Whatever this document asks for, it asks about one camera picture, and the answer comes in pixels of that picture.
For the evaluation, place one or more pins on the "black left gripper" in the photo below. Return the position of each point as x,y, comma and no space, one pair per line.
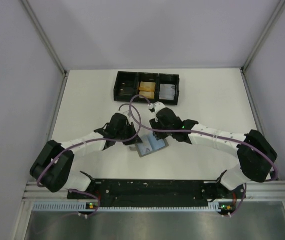
131,136

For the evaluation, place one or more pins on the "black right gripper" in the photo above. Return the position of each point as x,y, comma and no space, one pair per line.
158,131

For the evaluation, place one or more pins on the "grey card holder wallet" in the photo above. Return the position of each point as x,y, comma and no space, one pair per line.
156,145

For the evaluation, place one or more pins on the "gold credit card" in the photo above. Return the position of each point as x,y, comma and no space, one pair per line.
147,94

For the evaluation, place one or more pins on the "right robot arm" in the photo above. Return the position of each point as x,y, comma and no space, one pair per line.
256,157

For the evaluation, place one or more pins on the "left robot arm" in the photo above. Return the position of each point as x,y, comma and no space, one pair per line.
53,167

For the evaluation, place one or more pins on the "dark cards in bin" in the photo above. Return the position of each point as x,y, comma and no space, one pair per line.
126,91

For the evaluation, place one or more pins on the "silver cards in bin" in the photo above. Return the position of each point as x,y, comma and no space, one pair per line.
167,92

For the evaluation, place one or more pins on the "gold cards in bin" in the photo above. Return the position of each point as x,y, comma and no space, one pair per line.
147,86

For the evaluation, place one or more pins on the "black right storage bin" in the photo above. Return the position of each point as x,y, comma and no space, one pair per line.
170,79

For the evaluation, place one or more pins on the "black middle storage bin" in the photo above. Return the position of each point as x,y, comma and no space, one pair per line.
149,77

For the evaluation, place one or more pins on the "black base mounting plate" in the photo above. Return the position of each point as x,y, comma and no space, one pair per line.
143,193

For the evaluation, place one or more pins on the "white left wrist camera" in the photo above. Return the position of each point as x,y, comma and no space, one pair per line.
127,114

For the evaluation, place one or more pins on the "aluminium left frame post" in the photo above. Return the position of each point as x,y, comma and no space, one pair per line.
43,36

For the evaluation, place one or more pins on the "aluminium frame post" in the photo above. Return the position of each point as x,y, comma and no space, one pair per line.
43,36
272,21

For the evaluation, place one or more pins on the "aluminium front frame rail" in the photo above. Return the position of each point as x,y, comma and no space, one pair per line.
256,192

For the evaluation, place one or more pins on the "grey slotted cable duct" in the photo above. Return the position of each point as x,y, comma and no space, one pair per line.
53,206

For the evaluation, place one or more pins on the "aluminium right frame post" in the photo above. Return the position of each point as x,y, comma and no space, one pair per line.
272,21

